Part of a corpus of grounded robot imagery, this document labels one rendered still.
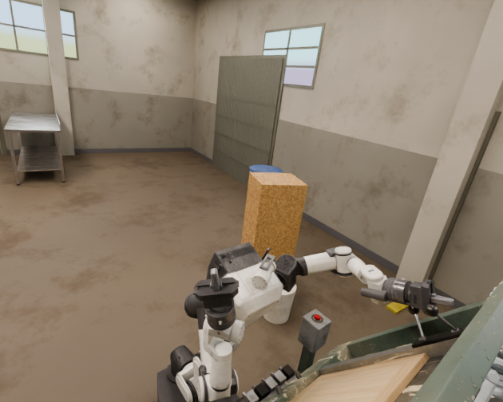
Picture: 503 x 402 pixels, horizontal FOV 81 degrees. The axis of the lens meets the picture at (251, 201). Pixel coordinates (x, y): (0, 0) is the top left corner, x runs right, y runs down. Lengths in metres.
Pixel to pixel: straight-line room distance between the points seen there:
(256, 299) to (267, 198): 1.76
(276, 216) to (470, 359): 2.78
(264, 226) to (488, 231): 2.33
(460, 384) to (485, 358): 0.05
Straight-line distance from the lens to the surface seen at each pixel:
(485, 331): 0.33
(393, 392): 1.07
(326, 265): 1.46
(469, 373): 0.29
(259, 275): 1.17
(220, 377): 1.09
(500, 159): 3.84
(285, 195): 2.95
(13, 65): 8.60
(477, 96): 3.74
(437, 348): 1.22
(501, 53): 3.76
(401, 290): 1.21
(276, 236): 3.13
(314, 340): 1.83
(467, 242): 4.02
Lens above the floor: 2.11
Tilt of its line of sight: 21 degrees down
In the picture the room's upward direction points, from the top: 7 degrees clockwise
